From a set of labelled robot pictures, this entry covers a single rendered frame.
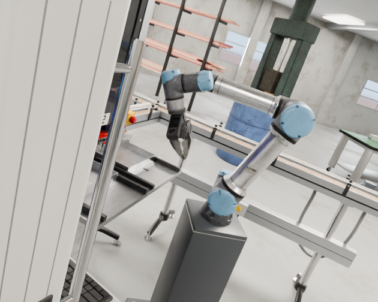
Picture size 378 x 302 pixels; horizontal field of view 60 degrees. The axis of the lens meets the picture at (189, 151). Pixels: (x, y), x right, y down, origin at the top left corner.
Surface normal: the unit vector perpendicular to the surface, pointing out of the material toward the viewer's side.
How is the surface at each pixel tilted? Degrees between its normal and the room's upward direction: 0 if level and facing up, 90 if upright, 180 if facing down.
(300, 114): 83
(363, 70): 90
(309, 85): 90
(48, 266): 90
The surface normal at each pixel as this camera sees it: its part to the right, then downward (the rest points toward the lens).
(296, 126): -0.15, 0.16
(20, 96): 0.79, 0.43
